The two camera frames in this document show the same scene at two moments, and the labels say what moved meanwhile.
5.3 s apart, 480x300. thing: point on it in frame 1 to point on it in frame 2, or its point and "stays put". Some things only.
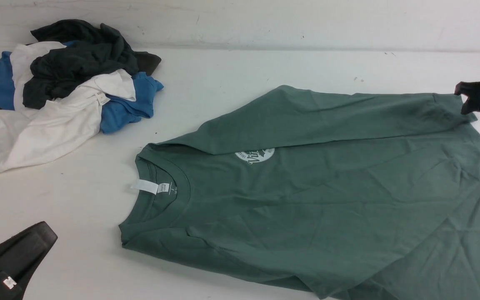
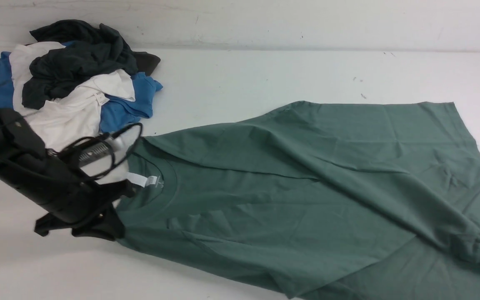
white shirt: [6, 141] stays put
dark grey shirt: [91, 50] stays put
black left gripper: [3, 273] to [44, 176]
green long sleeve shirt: [332, 195] stays put
